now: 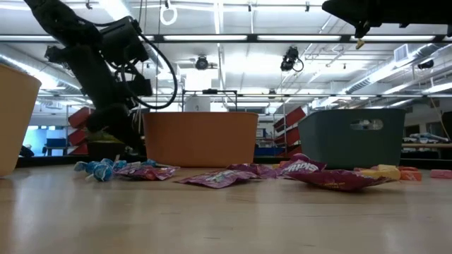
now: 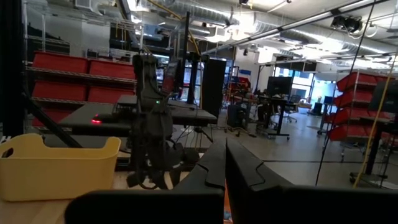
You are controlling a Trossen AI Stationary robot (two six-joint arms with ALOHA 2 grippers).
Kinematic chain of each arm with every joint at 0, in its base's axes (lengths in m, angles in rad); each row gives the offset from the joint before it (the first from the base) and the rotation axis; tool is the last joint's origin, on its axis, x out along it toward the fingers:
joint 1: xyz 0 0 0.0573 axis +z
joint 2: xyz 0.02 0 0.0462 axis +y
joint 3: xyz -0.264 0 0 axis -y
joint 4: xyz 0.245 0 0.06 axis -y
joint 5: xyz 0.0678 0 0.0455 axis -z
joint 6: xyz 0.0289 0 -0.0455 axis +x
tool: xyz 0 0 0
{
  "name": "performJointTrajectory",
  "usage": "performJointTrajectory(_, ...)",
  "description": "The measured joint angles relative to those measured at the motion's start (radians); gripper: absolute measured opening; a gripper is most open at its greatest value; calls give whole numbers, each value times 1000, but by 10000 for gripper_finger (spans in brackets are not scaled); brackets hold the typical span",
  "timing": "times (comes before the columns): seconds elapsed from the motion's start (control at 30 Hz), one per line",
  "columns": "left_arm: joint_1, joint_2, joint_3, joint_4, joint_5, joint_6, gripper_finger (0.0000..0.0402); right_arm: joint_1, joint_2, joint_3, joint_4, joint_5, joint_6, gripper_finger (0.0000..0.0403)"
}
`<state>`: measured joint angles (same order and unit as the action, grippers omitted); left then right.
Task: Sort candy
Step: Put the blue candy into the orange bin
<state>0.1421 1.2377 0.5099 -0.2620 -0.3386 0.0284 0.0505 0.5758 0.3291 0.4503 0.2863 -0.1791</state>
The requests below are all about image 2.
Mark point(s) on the black computer mouse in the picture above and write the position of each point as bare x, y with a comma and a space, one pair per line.
102, 119

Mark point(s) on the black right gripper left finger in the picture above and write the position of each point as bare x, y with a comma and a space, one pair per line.
155, 208

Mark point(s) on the black side table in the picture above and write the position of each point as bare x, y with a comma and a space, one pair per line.
373, 149

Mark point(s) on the red tilted storage bin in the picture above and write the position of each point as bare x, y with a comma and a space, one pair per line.
353, 98
345, 132
348, 115
356, 81

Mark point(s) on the black desktop monitor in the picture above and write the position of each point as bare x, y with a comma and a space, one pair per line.
280, 85

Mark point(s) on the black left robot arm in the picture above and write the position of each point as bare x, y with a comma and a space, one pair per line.
149, 93

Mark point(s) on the black computer tower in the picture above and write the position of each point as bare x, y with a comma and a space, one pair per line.
235, 115

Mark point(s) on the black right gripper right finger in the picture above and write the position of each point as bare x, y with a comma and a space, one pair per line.
311, 208

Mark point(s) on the black desk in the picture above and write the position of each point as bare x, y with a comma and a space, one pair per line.
186, 116

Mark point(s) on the black standing monitor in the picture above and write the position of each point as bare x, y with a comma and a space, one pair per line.
384, 96

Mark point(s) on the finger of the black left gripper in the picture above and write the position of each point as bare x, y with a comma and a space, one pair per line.
157, 180
175, 175

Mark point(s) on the black frame beam with lights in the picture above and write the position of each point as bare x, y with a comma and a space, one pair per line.
334, 12

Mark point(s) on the yellow plastic bin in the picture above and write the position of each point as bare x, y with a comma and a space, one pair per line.
56, 174

